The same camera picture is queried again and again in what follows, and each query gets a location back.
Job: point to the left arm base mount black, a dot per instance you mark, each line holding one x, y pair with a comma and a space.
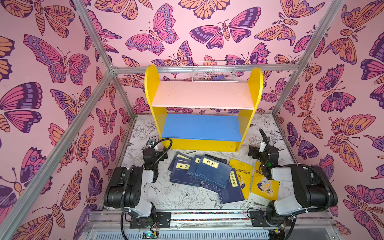
161, 220

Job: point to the aluminium rail front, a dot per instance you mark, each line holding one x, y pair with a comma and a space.
204, 219

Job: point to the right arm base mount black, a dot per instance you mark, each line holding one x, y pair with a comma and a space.
261, 218

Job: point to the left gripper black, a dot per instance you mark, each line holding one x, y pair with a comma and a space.
150, 154

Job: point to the clear wire basket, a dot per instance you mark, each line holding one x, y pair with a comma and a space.
212, 71

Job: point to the blue book Mengxi Bitan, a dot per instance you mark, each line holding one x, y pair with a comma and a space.
232, 193

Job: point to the blue book bottom of fan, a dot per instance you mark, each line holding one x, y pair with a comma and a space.
179, 156

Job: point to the yellow book with orange figure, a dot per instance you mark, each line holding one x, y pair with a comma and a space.
244, 173

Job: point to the yellow book with cartoon face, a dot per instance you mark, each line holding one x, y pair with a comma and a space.
263, 190

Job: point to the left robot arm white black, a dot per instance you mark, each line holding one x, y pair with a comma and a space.
124, 191

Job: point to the blue book Sunzi Bingfa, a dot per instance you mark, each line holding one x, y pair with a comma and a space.
213, 172

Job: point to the dark illustrated cover book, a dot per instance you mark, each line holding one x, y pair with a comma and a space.
224, 161

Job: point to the yellow shelf with blue board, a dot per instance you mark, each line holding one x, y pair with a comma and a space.
216, 133

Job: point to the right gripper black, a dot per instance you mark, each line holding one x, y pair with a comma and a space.
260, 151

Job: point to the green circuit board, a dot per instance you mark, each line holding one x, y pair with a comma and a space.
150, 235

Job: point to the blue book of fan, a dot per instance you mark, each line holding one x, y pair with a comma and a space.
179, 156
193, 166

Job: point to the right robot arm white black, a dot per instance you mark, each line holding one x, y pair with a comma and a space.
312, 190

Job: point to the blue book middle of fan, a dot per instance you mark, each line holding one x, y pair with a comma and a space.
193, 166

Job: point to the blue book Yijing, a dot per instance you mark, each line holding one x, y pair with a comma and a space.
179, 174

